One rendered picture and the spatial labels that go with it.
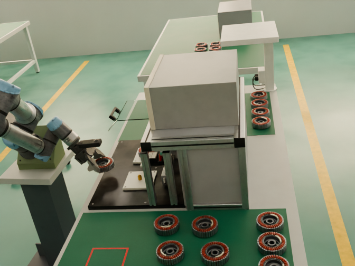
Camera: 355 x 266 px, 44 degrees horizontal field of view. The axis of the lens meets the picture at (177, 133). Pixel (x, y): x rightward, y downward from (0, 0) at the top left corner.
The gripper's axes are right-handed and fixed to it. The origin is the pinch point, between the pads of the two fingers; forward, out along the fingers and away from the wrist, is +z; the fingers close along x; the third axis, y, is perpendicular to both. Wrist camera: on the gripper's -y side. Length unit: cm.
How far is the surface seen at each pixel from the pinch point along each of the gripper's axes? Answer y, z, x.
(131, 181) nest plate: -9.5, 13.0, 8.2
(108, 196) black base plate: -1.2, 8.6, 19.0
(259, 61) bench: -65, 57, -164
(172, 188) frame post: -34.5, 20.5, 27.1
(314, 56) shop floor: -82, 161, -376
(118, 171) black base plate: -0.7, 8.3, -2.9
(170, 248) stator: -31, 29, 56
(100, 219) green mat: 0.2, 10.0, 33.7
